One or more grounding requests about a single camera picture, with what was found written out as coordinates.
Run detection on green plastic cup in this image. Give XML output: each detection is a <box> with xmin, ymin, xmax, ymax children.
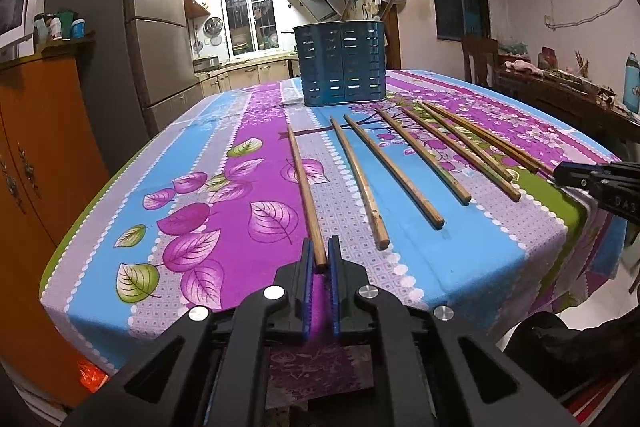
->
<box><xmin>57</xmin><ymin>10</ymin><xmax>76</xmax><ymax>39</ymax></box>

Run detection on white wall cable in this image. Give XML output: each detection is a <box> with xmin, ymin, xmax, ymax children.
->
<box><xmin>544</xmin><ymin>0</ymin><xmax>634</xmax><ymax>30</ymax></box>

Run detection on white microwave oven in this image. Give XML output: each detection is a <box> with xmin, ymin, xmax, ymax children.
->
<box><xmin>0</xmin><ymin>0</ymin><xmax>44</xmax><ymax>58</ymax></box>

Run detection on orange wooden cabinet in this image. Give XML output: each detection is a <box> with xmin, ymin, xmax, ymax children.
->
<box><xmin>0</xmin><ymin>39</ymin><xmax>112</xmax><ymax>409</ymax></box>

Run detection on blue water bottle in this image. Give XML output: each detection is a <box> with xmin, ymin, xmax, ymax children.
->
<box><xmin>623</xmin><ymin>52</ymin><xmax>640</xmax><ymax>114</ymax></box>

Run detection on pink cloth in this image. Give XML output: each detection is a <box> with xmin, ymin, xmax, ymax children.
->
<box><xmin>503</xmin><ymin>59</ymin><xmax>542</xmax><ymax>76</ymax></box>

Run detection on person's dark clothing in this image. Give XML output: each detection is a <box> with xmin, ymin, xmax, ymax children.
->
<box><xmin>504</xmin><ymin>311</ymin><xmax>640</xmax><ymax>414</ymax></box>

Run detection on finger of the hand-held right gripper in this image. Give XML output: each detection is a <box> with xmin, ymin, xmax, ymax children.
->
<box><xmin>552</xmin><ymin>160</ymin><xmax>640</xmax><ymax>224</ymax></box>

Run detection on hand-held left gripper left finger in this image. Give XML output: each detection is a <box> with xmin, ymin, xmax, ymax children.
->
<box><xmin>62</xmin><ymin>239</ymin><xmax>316</xmax><ymax>427</ymax></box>

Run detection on beige lower kitchen cabinets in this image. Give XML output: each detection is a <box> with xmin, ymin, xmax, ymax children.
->
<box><xmin>199</xmin><ymin>59</ymin><xmax>302</xmax><ymax>98</ymax></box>

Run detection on floral tablecloth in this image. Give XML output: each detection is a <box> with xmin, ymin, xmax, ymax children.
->
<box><xmin>39</xmin><ymin>69</ymin><xmax>629</xmax><ymax>427</ymax></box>

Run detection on red plastic bag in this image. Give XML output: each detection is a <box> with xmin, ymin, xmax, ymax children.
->
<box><xmin>77</xmin><ymin>358</ymin><xmax>109</xmax><ymax>394</ymax></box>

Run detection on kitchen window with bars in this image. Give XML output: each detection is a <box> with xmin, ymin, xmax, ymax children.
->
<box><xmin>218</xmin><ymin>0</ymin><xmax>279</xmax><ymax>58</ymax></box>

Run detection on translucent plastic container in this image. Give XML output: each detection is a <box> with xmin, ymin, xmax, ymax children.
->
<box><xmin>33</xmin><ymin>13</ymin><xmax>50</xmax><ymax>46</ymax></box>

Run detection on hanging metal strainer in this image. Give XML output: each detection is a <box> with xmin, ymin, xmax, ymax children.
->
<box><xmin>204</xmin><ymin>16</ymin><xmax>224</xmax><ymax>48</ymax></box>

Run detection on row of wooden chopsticks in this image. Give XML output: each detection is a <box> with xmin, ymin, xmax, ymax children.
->
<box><xmin>330</xmin><ymin>102</ymin><xmax>522</xmax><ymax>251</ymax></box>

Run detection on wooden chair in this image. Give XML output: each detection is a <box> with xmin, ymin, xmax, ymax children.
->
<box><xmin>460</xmin><ymin>34</ymin><xmax>501</xmax><ymax>88</ymax></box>

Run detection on blue slotted utensil holder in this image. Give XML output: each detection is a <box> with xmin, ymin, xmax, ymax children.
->
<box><xmin>293</xmin><ymin>20</ymin><xmax>387</xmax><ymax>107</ymax></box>

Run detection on silver refrigerator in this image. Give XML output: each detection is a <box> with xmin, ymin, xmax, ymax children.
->
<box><xmin>44</xmin><ymin>0</ymin><xmax>202</xmax><ymax>138</ymax></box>

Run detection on dark wooden side table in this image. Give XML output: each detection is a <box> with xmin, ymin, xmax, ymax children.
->
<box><xmin>494</xmin><ymin>66</ymin><xmax>640</xmax><ymax>144</ymax></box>

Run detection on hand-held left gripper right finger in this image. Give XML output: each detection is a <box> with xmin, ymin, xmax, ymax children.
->
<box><xmin>327</xmin><ymin>235</ymin><xmax>581</xmax><ymax>427</ymax></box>

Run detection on wooden chopstick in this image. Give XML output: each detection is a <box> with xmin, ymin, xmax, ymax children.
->
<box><xmin>429</xmin><ymin>102</ymin><xmax>556</xmax><ymax>180</ymax></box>
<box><xmin>286</xmin><ymin>124</ymin><xmax>329</xmax><ymax>270</ymax></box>

